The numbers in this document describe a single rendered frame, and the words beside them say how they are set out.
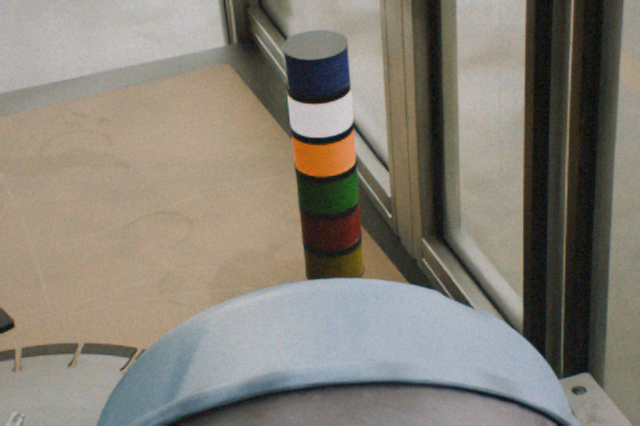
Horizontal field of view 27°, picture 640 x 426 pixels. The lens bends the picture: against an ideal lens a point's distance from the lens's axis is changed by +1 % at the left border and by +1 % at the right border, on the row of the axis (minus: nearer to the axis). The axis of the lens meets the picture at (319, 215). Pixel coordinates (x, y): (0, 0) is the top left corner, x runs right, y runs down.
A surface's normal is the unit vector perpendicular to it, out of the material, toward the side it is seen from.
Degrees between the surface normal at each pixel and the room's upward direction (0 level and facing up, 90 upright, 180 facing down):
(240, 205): 0
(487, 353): 38
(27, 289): 0
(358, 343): 7
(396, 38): 90
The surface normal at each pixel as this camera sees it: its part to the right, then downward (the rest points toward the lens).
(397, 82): -0.94, 0.24
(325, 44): -0.07, -0.84
